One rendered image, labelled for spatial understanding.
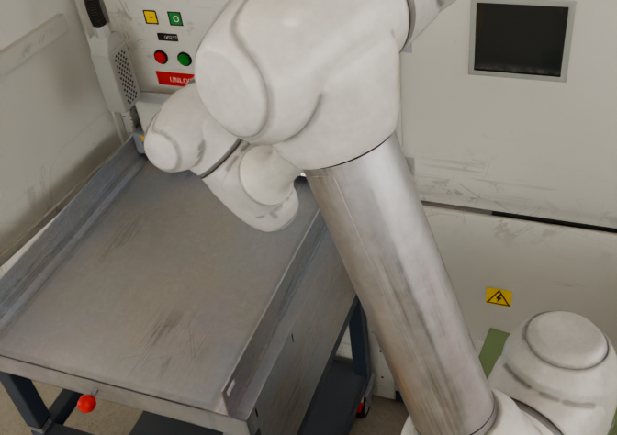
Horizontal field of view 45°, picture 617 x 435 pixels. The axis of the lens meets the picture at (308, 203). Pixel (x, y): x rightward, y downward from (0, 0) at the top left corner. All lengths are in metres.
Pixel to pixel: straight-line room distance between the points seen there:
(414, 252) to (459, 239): 0.99
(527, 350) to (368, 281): 0.32
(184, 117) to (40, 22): 0.63
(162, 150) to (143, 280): 0.44
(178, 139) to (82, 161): 0.74
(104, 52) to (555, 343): 1.07
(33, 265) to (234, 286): 0.44
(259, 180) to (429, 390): 0.50
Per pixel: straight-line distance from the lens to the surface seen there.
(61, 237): 1.71
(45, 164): 1.81
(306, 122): 0.65
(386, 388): 2.28
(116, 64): 1.65
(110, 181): 1.82
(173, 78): 1.72
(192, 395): 1.34
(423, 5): 0.74
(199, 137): 1.20
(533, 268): 1.75
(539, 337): 1.02
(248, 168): 1.20
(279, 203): 1.24
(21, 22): 1.71
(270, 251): 1.54
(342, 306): 1.77
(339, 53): 0.64
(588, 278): 1.76
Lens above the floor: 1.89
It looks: 39 degrees down
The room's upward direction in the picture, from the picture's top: 8 degrees counter-clockwise
